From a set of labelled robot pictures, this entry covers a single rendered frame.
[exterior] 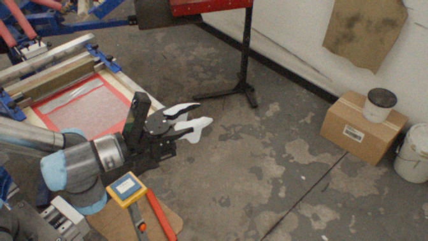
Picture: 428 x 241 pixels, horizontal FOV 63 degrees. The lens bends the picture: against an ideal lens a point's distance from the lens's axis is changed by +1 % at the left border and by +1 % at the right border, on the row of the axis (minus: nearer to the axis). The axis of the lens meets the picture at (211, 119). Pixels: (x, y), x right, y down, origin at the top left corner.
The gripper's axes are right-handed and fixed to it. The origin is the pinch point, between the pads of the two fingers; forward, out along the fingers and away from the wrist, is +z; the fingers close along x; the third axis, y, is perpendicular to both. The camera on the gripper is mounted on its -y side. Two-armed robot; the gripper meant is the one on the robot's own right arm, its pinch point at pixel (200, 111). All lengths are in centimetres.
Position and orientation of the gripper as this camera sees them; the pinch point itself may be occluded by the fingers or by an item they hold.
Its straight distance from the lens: 79.8
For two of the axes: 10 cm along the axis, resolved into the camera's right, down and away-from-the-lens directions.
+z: 8.9, -3.3, 3.1
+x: 4.5, 5.5, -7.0
